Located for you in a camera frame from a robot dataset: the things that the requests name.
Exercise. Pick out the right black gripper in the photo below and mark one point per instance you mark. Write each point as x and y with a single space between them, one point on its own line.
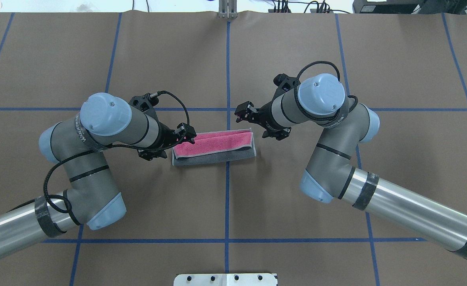
263 115

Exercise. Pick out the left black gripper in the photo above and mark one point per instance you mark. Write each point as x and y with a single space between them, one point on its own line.
164 137

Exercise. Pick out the pink towel with grey edge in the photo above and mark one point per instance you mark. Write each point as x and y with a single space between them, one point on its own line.
215 147

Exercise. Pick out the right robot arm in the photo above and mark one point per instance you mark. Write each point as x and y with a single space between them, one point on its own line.
406 165

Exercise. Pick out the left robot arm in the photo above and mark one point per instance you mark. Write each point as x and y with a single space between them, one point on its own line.
80 189

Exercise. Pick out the black box with label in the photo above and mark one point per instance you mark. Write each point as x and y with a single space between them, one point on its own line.
385 6

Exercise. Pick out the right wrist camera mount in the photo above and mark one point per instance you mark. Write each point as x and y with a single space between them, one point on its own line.
285 83

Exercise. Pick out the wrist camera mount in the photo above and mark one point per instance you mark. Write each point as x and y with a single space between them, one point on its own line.
146 104
285 83

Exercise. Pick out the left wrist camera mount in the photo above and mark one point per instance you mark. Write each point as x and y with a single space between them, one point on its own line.
146 104

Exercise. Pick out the aluminium frame post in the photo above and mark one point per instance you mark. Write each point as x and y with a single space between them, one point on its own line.
227 9

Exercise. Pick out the white camera mast with base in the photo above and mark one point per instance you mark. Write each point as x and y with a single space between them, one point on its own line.
227 279

